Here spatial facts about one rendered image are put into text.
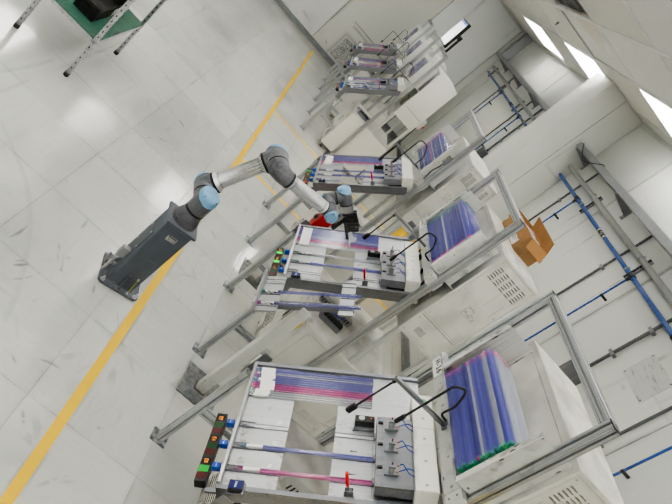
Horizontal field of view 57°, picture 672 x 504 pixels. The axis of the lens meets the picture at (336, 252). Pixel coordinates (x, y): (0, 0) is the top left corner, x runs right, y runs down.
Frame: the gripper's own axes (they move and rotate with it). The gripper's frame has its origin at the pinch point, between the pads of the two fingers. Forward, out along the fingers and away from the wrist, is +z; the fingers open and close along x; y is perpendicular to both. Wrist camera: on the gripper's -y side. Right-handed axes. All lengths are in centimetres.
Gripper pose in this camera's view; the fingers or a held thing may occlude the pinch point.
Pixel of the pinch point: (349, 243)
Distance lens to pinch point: 361.0
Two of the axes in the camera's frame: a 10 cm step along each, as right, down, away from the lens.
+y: 9.8, -1.0, -1.4
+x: 0.8, -4.6, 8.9
